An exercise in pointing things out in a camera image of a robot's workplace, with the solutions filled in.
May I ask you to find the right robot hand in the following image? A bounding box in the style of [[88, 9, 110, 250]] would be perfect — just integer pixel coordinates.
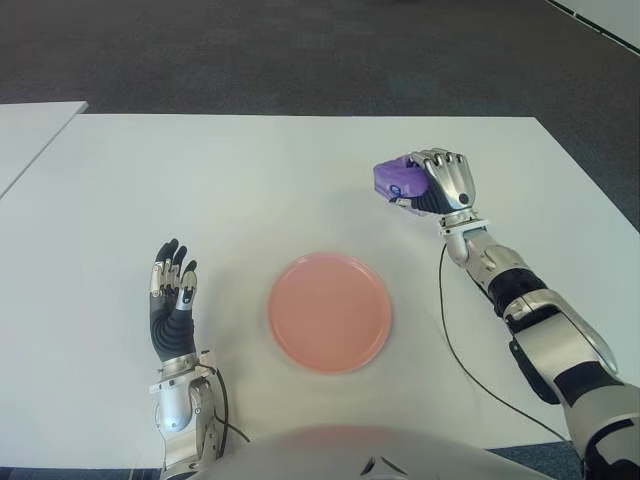
[[388, 148, 479, 217]]

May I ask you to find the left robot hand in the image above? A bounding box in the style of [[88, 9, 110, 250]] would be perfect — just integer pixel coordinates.
[[147, 238, 200, 362]]

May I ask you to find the purple tissue paper pack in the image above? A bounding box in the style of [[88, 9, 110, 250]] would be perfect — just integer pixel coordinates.
[[372, 154, 432, 217]]

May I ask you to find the pink round plate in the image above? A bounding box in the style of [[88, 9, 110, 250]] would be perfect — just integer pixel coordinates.
[[266, 251, 394, 376]]

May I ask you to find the grey robot torso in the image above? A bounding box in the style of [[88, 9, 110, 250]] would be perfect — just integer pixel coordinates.
[[163, 424, 587, 480]]

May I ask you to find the white floor panel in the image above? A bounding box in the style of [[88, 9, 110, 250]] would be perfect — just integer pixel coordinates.
[[542, 0, 640, 57]]

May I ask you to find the white neighbouring table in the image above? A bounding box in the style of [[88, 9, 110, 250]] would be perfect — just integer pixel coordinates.
[[0, 101, 89, 199]]

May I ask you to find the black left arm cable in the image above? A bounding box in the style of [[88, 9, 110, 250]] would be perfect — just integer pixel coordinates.
[[196, 363, 252, 447]]

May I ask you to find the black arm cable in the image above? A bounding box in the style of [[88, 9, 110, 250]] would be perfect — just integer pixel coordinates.
[[438, 246, 572, 445], [196, 363, 252, 447]]

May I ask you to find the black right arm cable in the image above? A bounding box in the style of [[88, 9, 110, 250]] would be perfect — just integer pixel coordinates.
[[438, 246, 572, 445]]

